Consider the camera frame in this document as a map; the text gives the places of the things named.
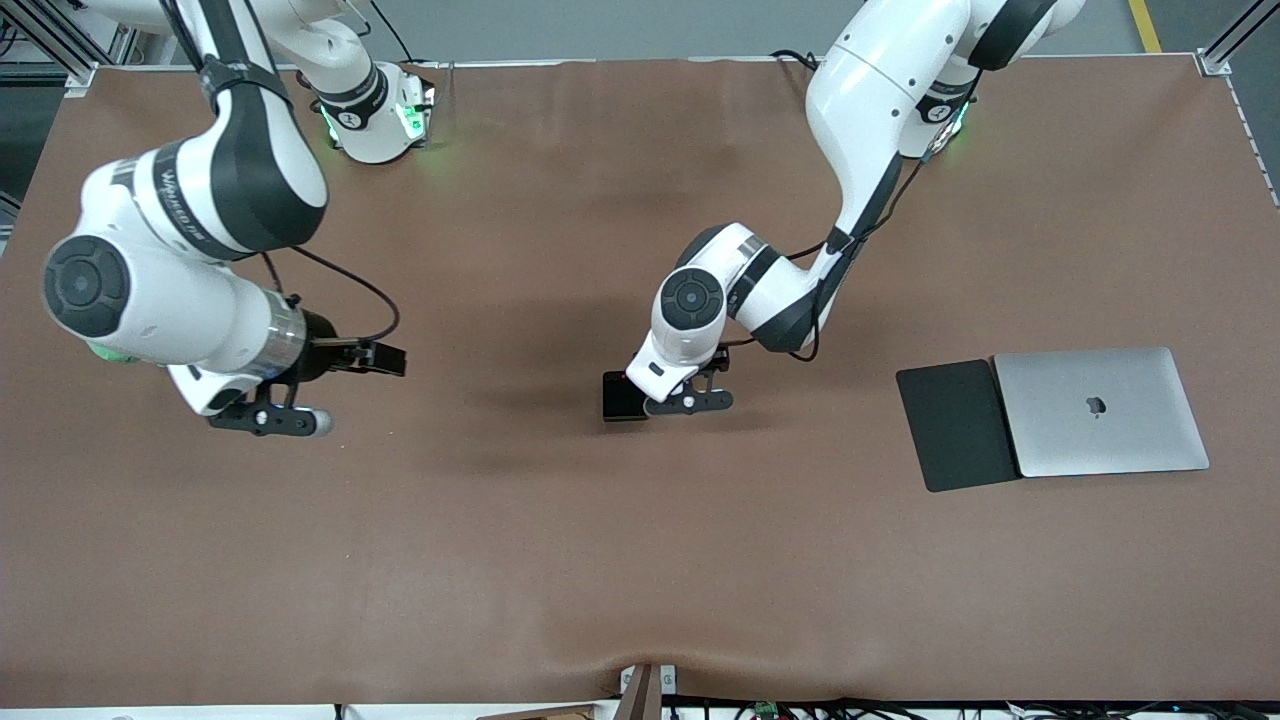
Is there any black phone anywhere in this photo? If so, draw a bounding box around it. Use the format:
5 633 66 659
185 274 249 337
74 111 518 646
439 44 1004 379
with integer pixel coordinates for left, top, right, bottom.
601 370 653 423

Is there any black mouse pad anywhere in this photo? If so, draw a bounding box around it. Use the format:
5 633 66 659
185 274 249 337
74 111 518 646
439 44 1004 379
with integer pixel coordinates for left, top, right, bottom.
895 359 1022 494

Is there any brown table cover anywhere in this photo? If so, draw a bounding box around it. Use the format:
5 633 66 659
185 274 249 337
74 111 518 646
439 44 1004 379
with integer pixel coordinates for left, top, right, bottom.
0 55 1280 708

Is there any silver laptop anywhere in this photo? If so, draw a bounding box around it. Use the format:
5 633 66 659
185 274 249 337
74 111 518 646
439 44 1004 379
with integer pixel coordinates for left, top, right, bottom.
993 346 1211 479

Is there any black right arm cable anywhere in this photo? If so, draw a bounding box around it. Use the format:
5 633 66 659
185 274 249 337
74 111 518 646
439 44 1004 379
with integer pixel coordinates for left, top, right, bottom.
160 0 402 345

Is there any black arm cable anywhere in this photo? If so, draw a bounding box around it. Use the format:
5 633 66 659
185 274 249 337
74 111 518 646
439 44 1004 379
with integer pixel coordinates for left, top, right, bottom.
160 0 402 345
740 70 987 364

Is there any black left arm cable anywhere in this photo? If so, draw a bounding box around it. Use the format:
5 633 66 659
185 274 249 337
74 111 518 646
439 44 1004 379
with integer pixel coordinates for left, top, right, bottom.
740 70 987 364

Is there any black right base cable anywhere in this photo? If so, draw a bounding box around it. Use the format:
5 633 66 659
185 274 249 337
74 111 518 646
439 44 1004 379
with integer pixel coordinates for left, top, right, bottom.
350 0 443 93

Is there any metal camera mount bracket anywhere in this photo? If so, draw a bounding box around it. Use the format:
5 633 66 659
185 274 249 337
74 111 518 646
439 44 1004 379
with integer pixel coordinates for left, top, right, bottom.
617 662 680 720

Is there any aluminium frame post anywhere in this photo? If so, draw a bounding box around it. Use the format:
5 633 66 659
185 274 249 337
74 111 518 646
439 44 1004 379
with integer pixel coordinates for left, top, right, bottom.
0 0 153 98
1196 0 1280 78

